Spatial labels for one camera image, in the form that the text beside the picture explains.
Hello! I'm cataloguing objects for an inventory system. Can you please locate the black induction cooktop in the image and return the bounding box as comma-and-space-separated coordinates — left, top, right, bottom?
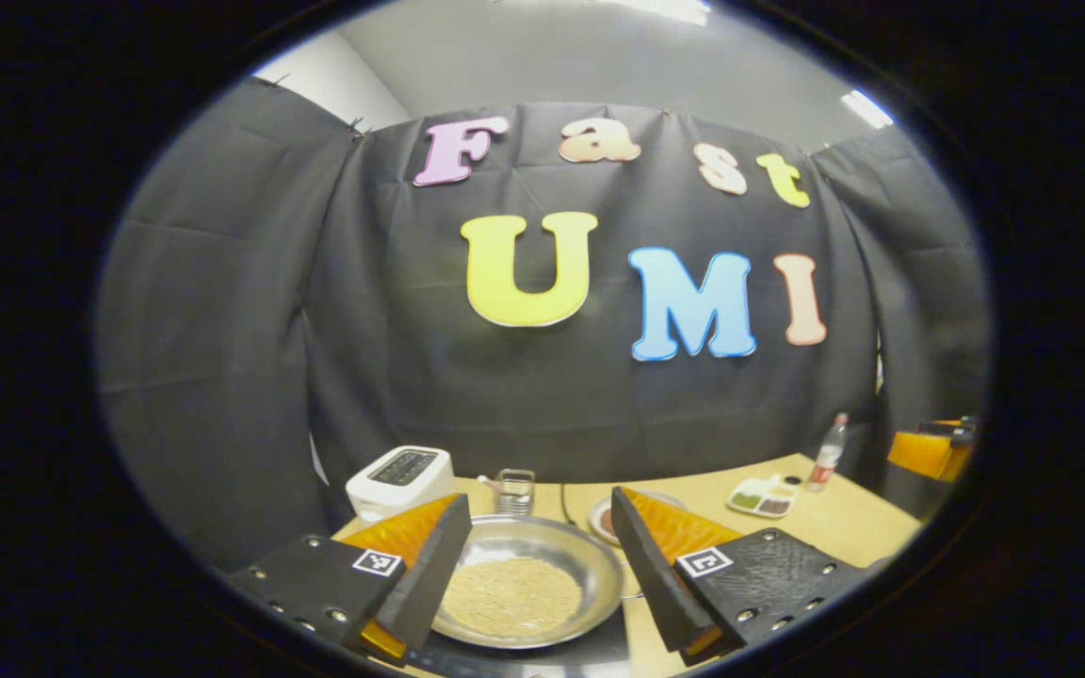
406, 631, 633, 677

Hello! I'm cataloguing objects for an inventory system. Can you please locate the white toaster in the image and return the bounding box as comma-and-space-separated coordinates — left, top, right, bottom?
346, 445, 457, 522

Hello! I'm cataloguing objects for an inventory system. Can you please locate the white divided dish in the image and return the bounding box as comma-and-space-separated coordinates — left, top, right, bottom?
726, 474, 800, 520

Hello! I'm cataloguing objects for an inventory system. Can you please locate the metal wire basket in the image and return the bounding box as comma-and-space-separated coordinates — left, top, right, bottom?
495, 468, 537, 516

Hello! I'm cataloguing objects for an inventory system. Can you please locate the pile of soybeans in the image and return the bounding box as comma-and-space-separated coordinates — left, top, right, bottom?
442, 557, 585, 637

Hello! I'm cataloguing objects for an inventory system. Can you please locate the clear plastic water bottle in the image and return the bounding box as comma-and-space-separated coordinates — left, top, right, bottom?
807, 412, 850, 493

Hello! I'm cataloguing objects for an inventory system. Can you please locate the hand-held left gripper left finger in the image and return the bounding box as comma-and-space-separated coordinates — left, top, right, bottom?
225, 492, 474, 668

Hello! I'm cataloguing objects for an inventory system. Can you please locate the stainless steel pot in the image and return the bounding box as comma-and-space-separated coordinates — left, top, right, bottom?
429, 514, 645, 651

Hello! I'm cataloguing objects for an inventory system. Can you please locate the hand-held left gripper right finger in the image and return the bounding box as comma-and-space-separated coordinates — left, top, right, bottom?
608, 487, 868, 668

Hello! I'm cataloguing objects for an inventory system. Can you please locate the round white plate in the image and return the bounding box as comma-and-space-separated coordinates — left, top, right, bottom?
588, 490, 689, 547

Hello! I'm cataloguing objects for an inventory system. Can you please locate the black backdrop cloth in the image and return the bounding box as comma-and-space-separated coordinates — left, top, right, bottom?
95, 77, 991, 571

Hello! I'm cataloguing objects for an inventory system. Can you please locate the small ceiling light panel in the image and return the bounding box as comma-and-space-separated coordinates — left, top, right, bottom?
841, 89, 895, 130

